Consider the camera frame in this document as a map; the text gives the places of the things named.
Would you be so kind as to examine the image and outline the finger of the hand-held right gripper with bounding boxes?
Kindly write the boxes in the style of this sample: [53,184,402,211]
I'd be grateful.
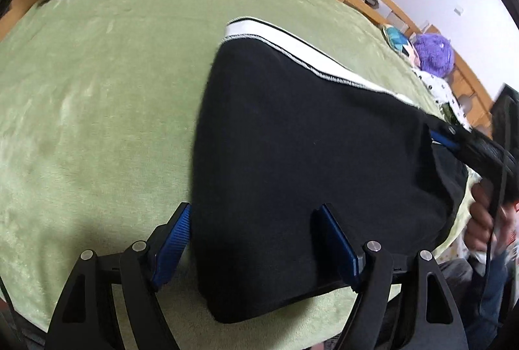
[426,118,473,140]
[430,133,462,154]

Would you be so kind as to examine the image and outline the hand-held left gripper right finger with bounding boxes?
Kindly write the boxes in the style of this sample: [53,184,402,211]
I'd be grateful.
[310,203,469,350]

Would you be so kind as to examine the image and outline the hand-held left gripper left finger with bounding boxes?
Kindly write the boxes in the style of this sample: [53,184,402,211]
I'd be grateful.
[44,202,193,350]

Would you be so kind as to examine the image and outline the black pants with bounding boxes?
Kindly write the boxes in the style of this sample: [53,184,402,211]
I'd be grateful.
[190,19,473,324]

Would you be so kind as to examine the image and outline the person's right hand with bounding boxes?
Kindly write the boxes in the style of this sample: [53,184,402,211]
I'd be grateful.
[464,181,513,257]

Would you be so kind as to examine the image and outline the white flower print pillow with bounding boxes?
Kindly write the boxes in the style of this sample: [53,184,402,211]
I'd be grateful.
[414,68,474,131]

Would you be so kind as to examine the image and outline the purple plush toy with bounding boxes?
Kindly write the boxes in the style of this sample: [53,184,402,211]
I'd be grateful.
[414,33,455,77]

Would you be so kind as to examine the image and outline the geometric patterned pillow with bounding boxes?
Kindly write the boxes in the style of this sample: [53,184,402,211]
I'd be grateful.
[383,25,418,59]

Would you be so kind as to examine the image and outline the person's blue jeans leg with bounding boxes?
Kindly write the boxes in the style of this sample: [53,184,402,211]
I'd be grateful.
[440,253,519,350]

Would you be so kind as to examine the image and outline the green fleece bed blanket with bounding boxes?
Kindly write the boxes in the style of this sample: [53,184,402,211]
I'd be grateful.
[0,0,475,344]

